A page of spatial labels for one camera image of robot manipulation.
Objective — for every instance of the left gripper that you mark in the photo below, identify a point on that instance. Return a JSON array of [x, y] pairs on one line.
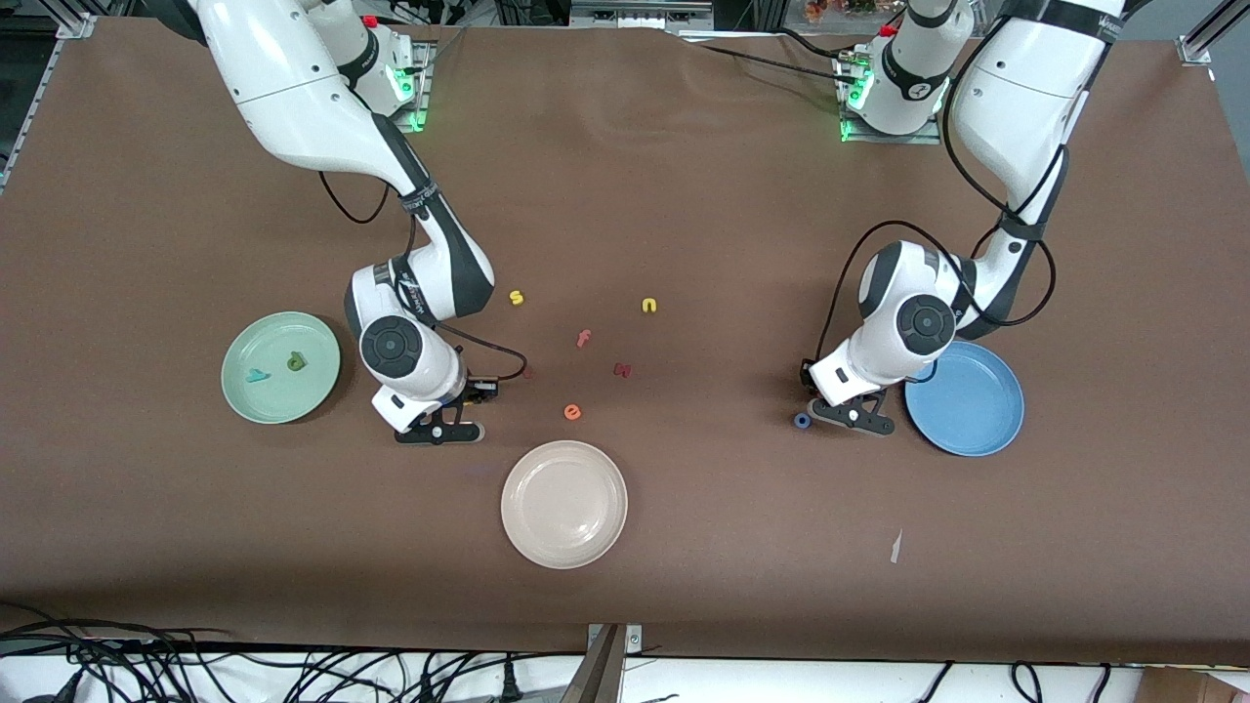
[[809, 375]]

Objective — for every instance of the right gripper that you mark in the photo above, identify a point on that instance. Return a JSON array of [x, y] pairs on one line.
[[476, 391]]

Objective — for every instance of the green letter p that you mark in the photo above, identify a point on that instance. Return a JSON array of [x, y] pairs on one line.
[[294, 365]]

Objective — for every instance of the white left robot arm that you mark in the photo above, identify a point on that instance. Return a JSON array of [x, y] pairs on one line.
[[1016, 88]]

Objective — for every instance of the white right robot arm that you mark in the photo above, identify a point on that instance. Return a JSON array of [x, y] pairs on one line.
[[293, 98]]

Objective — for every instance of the cream white plate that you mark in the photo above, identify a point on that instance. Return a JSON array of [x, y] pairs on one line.
[[564, 504]]

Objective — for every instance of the blue plate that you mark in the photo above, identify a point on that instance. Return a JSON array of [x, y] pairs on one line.
[[967, 410]]

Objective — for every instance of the small grey paper scrap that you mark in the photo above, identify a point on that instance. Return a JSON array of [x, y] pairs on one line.
[[895, 547]]

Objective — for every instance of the light green plate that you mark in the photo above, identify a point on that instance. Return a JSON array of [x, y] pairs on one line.
[[280, 391]]

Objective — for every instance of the brown table cover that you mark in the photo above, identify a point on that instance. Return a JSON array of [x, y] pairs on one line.
[[684, 195]]

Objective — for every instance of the grey angled beam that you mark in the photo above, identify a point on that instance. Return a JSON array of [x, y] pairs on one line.
[[596, 679]]

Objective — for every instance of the orange artificial flowers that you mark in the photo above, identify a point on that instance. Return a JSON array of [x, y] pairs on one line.
[[840, 8]]

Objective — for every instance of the cardboard box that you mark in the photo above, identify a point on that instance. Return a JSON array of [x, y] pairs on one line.
[[1191, 688]]

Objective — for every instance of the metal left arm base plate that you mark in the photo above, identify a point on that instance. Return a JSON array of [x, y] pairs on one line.
[[928, 139]]

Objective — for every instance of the metal corner bracket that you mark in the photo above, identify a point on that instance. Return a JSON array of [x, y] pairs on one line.
[[633, 640]]

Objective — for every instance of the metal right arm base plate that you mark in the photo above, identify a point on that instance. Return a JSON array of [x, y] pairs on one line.
[[427, 98]]

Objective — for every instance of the grey metal frame piece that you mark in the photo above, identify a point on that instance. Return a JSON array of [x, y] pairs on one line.
[[635, 15]]

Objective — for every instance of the aluminium frame profile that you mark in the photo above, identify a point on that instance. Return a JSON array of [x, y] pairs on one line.
[[76, 26], [1196, 49]]

